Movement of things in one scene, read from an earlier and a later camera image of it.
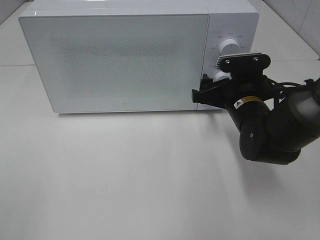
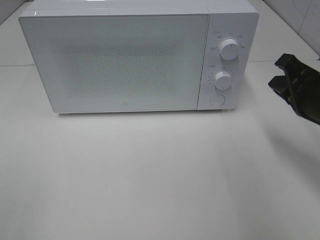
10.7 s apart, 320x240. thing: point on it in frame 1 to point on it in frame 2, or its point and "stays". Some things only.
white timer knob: (221, 75) stays
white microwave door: (119, 62) stays
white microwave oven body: (108, 56) stays
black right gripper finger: (216, 93) to (309, 108)
